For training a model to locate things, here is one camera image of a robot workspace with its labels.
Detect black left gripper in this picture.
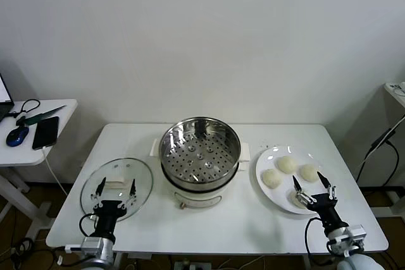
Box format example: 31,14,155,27
90,177,137,236

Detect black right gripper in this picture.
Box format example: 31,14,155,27
292,171,344,231

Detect white steamed baozi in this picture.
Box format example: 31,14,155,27
299,164,320,183
261,169,283,190
277,156,299,175
287,188,313,210

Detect round glass pot lid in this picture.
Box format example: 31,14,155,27
80,157,154,223

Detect stainless steel steamer basket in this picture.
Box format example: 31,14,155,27
149,116,251,185

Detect white round plate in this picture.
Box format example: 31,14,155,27
255,145,334,215

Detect white electric cooker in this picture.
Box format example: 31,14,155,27
150,143,251,210

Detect black smartphone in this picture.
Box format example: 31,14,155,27
32,116,60,150

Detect white side table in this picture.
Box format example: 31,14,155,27
0,98,78,245

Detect white power strip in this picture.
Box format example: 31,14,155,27
173,260,212,270

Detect green blade knife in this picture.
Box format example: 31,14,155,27
15,104,67,127

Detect blue computer mouse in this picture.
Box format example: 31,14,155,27
6,125,30,147

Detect white side desk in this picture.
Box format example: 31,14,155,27
383,82,405,108

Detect black laptop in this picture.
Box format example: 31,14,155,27
0,72,15,122

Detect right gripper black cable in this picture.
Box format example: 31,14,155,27
304,216,332,264

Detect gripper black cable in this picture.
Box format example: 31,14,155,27
304,216,332,264
78,213,99,239

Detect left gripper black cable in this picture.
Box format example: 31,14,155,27
78,213,99,239

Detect white charging cable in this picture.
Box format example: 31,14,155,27
41,147,69,197

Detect black power cable with adapter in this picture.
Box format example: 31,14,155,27
356,127,400,185

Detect black floor cables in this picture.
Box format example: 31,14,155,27
11,236,56,267

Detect black looped cord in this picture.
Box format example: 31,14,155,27
6,98,41,119

